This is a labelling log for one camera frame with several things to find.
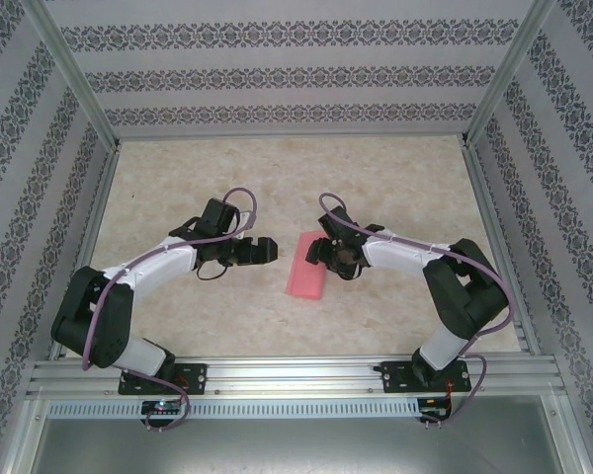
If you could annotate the right controller circuit board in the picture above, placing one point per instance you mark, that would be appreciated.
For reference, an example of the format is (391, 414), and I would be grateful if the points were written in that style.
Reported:
(432, 406)

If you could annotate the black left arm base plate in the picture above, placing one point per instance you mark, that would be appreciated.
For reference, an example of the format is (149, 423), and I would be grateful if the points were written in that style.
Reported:
(195, 377)

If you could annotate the grey metal panel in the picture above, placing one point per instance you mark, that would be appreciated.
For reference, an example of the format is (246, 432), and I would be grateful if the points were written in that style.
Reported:
(296, 449)

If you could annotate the left controller circuit board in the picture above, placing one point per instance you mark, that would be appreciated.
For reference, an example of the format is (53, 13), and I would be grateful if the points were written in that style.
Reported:
(160, 407)

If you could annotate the controller circuit board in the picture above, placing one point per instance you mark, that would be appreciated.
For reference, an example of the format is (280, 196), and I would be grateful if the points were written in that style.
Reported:
(160, 407)
(432, 406)

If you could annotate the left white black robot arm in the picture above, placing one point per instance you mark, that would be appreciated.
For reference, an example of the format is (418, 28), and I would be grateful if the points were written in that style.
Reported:
(163, 259)

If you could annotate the aluminium frame post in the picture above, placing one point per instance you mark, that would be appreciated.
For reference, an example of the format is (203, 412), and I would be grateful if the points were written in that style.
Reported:
(77, 74)
(506, 74)

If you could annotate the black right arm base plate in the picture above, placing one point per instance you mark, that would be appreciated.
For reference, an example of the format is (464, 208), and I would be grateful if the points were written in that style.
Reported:
(395, 377)

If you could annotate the aluminium mounting rail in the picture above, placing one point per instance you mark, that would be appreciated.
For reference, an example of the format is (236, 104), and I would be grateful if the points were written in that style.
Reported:
(296, 377)

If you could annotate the pink paper sheet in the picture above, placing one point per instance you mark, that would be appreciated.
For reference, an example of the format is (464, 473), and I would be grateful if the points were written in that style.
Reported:
(304, 276)

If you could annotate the aluminium side rail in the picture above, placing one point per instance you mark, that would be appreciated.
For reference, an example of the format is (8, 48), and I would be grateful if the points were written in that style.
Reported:
(90, 247)
(489, 207)

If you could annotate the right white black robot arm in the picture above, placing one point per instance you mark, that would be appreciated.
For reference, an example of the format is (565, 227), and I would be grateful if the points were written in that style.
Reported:
(405, 257)

